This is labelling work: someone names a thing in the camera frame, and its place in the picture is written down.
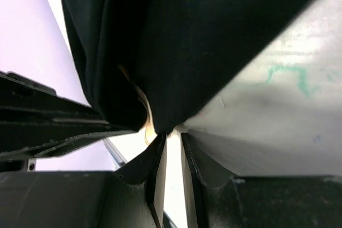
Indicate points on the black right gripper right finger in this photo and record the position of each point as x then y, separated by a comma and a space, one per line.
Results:
215, 197

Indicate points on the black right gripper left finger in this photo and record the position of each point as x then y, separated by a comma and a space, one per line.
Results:
132, 196

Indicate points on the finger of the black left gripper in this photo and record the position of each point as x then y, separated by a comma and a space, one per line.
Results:
36, 123

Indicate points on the black underwear tan waistband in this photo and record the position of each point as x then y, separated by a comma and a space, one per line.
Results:
165, 61

